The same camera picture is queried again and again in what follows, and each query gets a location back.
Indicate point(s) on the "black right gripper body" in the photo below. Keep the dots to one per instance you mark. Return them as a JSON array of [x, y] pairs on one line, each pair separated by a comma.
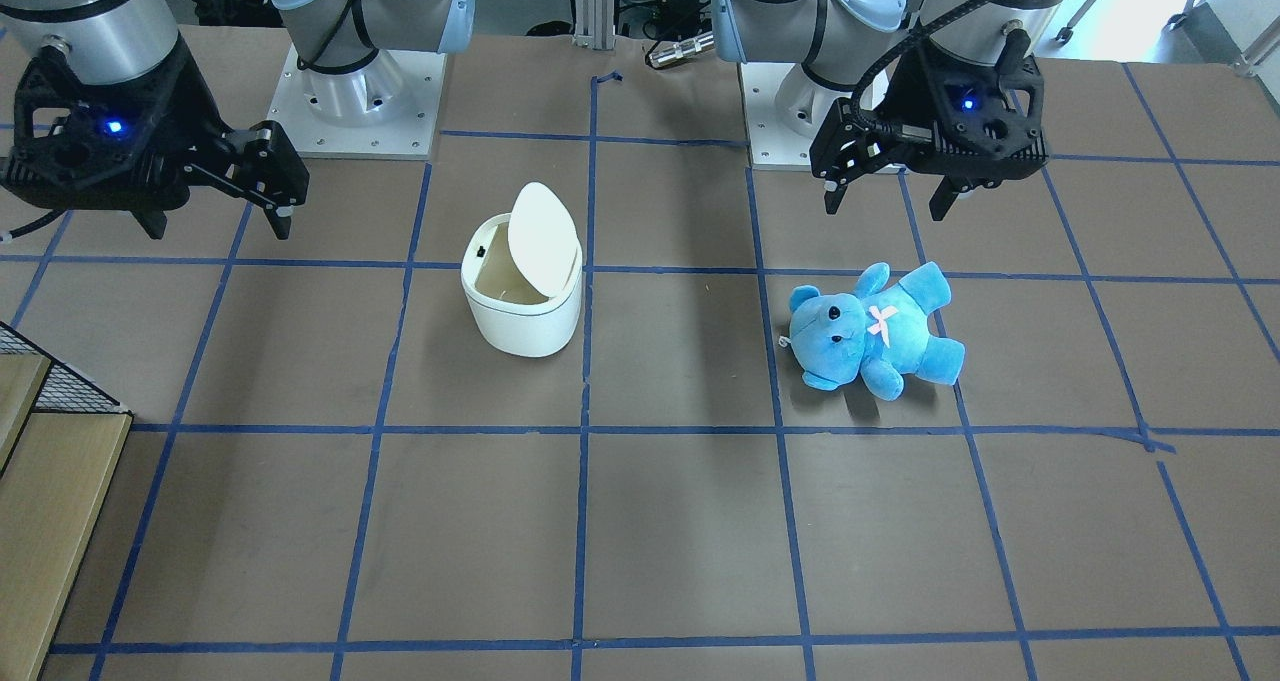
[[187, 111]]

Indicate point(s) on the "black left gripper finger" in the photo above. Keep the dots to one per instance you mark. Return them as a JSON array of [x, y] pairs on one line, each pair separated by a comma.
[[949, 191], [850, 144]]

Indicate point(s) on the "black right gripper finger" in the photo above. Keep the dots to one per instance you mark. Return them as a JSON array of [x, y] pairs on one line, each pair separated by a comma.
[[153, 222], [270, 173]]

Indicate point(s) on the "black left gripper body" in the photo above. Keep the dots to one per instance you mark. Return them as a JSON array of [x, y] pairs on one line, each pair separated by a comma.
[[912, 96]]

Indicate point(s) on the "white trash can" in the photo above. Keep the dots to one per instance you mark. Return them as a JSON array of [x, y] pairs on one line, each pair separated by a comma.
[[522, 275]]

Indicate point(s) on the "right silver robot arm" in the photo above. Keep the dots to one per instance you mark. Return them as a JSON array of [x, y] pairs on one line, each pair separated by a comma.
[[108, 41]]

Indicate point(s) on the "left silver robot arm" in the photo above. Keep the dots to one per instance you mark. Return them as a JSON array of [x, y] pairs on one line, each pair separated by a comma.
[[854, 45]]

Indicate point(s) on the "blue teddy bear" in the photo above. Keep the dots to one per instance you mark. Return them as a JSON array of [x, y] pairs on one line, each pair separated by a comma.
[[878, 333]]

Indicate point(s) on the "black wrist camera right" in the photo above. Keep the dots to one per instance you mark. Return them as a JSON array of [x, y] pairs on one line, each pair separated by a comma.
[[80, 146]]

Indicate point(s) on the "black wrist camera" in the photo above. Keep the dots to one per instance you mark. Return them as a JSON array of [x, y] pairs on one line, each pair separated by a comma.
[[80, 146], [985, 118]]

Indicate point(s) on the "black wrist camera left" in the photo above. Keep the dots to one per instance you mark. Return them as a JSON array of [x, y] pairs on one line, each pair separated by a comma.
[[985, 118]]

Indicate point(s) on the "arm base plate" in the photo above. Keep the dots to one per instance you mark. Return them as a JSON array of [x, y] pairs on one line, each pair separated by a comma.
[[783, 110], [387, 111]]

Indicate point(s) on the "wire basket with wooden box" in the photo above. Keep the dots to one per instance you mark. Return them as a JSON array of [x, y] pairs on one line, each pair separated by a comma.
[[62, 438]]

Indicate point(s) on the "aluminium frame post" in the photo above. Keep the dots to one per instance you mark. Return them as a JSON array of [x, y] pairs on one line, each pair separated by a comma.
[[594, 24]]

